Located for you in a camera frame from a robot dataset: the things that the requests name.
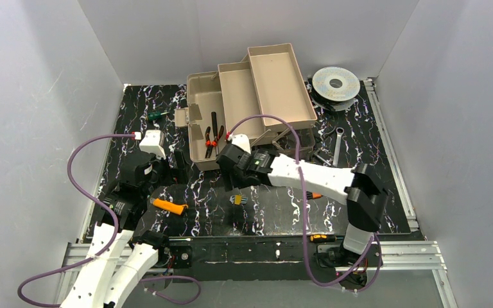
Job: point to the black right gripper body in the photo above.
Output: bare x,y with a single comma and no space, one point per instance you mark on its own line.
227,165

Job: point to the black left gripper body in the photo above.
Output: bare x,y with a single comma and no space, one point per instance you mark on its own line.
166,169

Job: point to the red handled pliers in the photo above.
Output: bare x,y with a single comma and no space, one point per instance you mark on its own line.
208,140

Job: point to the black handled silver tool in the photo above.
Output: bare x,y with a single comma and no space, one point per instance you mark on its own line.
214,128

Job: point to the translucent brown tool box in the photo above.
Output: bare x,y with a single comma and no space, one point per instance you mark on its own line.
265,85

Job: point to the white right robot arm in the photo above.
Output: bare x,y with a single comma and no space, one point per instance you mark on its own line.
359,188

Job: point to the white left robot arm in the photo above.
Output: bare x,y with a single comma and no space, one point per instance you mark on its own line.
117,259

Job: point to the yellow small hex key set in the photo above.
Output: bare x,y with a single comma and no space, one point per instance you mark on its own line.
238,200

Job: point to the black orange hex key set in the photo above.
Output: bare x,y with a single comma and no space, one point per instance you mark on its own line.
313,196

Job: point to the silver combination wrench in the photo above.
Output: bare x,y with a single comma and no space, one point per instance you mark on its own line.
337,146

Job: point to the orange black screwdriver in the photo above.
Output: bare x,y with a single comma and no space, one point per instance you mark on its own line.
322,238

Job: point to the black marbled mat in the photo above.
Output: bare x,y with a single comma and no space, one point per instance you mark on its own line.
269,210

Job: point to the grey filament spool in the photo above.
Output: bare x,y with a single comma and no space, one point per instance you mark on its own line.
334,88

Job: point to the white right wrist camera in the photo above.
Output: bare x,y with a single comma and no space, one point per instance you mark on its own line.
242,141

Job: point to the orange handled hammer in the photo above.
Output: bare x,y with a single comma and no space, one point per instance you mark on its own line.
169,206

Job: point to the green handled screwdriver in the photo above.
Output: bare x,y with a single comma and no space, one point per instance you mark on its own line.
155,116

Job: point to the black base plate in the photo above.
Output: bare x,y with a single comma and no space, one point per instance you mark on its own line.
246,258

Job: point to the aluminium frame rail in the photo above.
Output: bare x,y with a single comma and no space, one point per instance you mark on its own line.
394,255

